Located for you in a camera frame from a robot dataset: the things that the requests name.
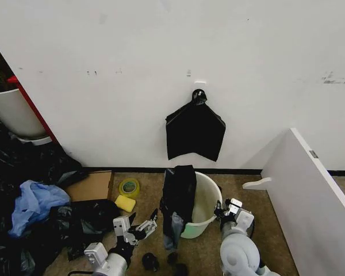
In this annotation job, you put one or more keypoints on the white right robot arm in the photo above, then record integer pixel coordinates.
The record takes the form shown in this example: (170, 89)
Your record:
(240, 250)

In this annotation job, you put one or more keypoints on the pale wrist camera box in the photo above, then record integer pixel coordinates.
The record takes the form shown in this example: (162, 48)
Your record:
(236, 205)
(121, 225)

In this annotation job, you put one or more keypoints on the brown cardboard box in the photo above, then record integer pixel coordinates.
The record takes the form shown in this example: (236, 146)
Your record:
(89, 187)

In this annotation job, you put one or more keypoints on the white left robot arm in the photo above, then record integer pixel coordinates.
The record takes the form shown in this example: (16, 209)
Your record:
(109, 263)

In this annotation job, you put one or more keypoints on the white curved bracket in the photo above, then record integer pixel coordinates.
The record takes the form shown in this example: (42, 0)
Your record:
(256, 184)

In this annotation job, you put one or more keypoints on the small white trash bin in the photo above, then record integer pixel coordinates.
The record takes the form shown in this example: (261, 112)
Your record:
(205, 201)

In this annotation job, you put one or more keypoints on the yellow tape roll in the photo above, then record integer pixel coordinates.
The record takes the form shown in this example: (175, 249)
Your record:
(129, 187)

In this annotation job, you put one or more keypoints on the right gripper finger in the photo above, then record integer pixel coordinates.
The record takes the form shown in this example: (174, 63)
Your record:
(226, 203)
(218, 207)

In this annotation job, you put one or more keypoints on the small black bag clump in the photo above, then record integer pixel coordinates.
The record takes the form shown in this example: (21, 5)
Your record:
(150, 261)
(172, 258)

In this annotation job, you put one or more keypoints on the pile of black garbage bags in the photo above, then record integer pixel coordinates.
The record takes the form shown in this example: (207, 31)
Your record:
(23, 161)

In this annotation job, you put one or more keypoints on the black garbage bag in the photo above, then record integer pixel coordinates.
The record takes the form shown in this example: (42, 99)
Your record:
(179, 192)

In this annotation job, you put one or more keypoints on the yellow sponge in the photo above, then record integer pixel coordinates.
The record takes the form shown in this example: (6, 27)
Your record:
(125, 203)

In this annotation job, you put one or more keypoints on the small metal latch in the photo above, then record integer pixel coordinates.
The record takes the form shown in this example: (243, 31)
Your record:
(313, 154)

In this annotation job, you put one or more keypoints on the white board panel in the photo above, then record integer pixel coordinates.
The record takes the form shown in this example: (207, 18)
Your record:
(310, 207)

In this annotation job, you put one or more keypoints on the folded black bag with knot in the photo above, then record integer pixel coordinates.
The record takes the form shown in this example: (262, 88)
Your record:
(195, 133)

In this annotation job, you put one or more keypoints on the large white bin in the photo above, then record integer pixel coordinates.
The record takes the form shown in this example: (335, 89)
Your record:
(14, 115)

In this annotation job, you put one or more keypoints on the red frame bar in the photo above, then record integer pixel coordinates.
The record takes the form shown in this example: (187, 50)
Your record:
(31, 110)

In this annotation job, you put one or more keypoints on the blue plastic bag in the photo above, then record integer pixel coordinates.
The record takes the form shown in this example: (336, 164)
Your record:
(37, 205)

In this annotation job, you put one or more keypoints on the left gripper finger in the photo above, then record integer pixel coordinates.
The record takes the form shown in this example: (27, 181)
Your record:
(132, 220)
(147, 226)

